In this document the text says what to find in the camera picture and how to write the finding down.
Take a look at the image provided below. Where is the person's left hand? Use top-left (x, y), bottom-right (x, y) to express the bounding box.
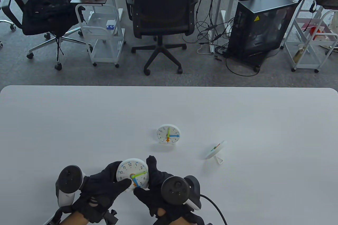
top-left (71, 161), bottom-right (132, 223)

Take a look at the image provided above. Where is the person's right hand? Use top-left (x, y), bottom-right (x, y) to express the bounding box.
top-left (133, 156), bottom-right (204, 221)

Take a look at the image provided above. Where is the white teaching clock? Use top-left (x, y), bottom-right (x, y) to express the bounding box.
top-left (116, 158), bottom-right (149, 191)
top-left (156, 124), bottom-right (182, 145)
top-left (205, 141), bottom-right (227, 165)

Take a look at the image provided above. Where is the person's left forearm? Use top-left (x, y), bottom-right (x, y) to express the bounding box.
top-left (60, 210), bottom-right (90, 225)

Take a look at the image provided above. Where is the black white right hand controller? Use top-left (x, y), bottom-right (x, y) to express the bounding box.
top-left (161, 175), bottom-right (201, 211)

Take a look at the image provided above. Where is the black white hand controller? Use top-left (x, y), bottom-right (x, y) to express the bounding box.
top-left (55, 165), bottom-right (86, 207)
top-left (161, 175), bottom-right (201, 211)

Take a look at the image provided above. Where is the black white left hand controller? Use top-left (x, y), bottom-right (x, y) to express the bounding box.
top-left (55, 165), bottom-right (86, 207)

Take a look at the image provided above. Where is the white power strip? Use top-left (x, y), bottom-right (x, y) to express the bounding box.
top-left (208, 30), bottom-right (215, 54)

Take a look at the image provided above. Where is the black bag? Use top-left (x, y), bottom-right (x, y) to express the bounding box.
top-left (22, 0), bottom-right (79, 35)

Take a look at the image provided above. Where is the black office chair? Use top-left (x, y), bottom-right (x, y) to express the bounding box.
top-left (123, 0), bottom-right (201, 76)

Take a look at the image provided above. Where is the chrome office chair base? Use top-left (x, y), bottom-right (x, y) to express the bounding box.
top-left (0, 0), bottom-right (17, 49)

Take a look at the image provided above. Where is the white cart with dark top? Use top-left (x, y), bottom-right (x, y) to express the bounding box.
top-left (70, 0), bottom-right (126, 68)

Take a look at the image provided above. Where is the clear bottle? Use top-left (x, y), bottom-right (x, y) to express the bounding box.
top-left (293, 47), bottom-right (308, 63)

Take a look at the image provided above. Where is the black computer tower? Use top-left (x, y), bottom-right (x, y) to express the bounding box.
top-left (227, 0), bottom-right (299, 72)

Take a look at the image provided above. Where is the red orange box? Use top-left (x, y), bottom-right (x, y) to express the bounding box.
top-left (301, 23), bottom-right (332, 41)

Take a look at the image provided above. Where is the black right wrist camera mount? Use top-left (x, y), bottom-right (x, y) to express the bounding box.
top-left (153, 216), bottom-right (213, 225)

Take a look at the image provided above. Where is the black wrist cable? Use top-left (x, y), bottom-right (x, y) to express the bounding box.
top-left (200, 195), bottom-right (228, 225)

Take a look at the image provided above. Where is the tangle of black cables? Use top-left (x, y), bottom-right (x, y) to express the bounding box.
top-left (182, 0), bottom-right (260, 77)

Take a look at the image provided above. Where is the white wire rolling cart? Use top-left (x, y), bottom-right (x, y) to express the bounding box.
top-left (280, 0), bottom-right (338, 73)

